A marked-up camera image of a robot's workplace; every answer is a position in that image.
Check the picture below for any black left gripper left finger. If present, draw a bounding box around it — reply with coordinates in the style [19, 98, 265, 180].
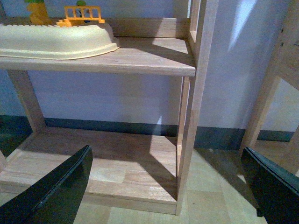
[0, 145, 93, 224]

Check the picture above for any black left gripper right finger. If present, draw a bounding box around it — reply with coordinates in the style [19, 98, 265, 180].
[241, 147, 299, 224]

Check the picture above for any light wooden shelf unit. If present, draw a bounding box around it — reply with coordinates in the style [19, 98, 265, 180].
[0, 0, 219, 215]

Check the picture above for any wooden furniture leg right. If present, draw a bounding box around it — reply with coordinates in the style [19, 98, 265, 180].
[239, 0, 299, 155]

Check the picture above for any cream plastic toy base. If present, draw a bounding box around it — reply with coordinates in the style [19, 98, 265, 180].
[0, 23, 120, 60]

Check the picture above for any orange toy fence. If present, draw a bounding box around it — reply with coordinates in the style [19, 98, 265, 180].
[56, 6, 105, 27]

